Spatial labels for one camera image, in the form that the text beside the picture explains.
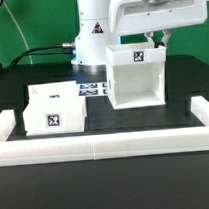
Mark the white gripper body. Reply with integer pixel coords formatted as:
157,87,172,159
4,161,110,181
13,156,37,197
108,0,207,36

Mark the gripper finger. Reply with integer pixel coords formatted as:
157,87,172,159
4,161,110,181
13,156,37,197
161,29,171,46
144,32,156,49

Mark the white drawer cabinet box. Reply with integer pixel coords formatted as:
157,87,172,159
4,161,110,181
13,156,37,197
105,43,166,110

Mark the white front drawer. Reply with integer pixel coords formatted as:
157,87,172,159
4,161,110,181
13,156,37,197
23,97,87,135

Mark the white drawer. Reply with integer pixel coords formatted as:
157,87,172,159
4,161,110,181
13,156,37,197
23,97,87,135
28,80,78,99

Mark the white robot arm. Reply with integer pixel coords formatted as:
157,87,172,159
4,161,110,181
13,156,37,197
72,0,207,71

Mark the printed marker sheet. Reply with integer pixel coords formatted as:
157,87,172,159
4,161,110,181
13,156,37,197
78,82,108,97

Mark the white U-shaped fence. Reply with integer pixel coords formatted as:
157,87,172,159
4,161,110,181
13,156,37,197
0,96,209,167

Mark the white thin cable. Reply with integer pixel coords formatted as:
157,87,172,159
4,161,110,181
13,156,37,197
2,0,34,67

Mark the black cable with connector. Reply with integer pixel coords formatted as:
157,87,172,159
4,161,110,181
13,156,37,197
8,41,78,67

